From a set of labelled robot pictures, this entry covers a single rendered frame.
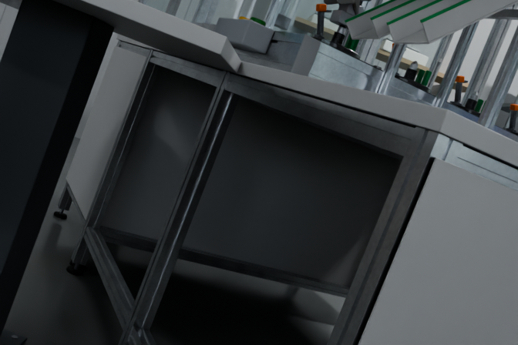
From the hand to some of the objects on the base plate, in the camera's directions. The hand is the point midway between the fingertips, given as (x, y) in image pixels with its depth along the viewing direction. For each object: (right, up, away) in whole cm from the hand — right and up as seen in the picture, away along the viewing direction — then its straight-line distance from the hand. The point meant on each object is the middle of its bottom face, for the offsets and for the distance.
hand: (351, 8), depth 150 cm
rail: (-33, -11, +19) cm, 40 cm away
